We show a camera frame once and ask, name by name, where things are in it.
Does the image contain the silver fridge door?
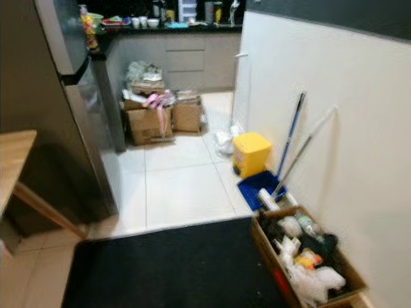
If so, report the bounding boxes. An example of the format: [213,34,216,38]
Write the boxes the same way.
[64,67,126,223]

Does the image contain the grey fridge cabinet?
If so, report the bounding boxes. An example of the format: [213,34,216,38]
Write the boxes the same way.
[0,0,126,225]

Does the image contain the wooden dining table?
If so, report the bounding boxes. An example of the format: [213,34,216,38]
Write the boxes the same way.
[0,130,87,239]

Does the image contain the grey freezer door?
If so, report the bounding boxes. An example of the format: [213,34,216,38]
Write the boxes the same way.
[35,0,92,76]

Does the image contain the large brown cardboard box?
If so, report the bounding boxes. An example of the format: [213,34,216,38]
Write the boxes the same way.
[127,103,175,146]

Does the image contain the yellow red snack bag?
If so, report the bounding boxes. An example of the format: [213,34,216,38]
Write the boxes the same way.
[81,6,97,52]

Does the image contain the grey plastic bag pile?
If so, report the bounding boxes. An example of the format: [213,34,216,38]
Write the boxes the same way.
[125,61,166,97]

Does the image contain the pink cloth item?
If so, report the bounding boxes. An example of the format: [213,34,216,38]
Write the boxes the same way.
[144,92,174,110]

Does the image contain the green plastic bowl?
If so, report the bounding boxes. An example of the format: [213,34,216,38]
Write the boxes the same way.
[90,13,105,30]

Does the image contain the small brown cardboard box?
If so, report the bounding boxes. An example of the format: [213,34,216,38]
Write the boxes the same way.
[170,93,205,134]

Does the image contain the black floor mat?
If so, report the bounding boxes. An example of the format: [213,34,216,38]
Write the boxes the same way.
[61,216,296,308]

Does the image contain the grey kitchen cabinets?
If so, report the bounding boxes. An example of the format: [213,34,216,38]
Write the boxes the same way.
[106,32,243,94]

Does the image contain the crumpled white plastic bag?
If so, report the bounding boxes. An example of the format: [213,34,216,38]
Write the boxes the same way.
[213,125,240,157]

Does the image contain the white plastic drawer box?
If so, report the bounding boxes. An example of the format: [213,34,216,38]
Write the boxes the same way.
[179,0,198,25]

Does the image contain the yellow plastic bin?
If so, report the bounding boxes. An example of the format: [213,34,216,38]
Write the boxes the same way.
[232,132,273,178]

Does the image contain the blue dustpan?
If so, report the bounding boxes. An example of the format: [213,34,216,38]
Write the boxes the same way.
[237,170,288,211]

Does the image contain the cardboard box of rubbish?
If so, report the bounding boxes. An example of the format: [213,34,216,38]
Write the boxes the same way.
[250,205,368,308]

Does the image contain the small white plastic bag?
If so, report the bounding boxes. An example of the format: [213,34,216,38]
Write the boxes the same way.
[277,216,302,239]

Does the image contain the empty clear plastic bottle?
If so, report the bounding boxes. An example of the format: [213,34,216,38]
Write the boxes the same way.
[295,213,325,243]

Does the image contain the orange yellow packet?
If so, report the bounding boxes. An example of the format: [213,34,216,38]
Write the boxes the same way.
[294,249,323,270]

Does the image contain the large white plastic bag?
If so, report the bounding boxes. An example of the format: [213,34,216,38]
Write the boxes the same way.
[275,235,347,307]

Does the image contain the black plastic bag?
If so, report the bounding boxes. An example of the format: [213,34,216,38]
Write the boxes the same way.
[260,215,340,275]

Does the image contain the white handled broom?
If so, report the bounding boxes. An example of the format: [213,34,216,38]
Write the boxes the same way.
[257,106,338,212]

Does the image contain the blue handled mop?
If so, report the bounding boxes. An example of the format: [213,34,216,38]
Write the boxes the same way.
[276,92,306,179]

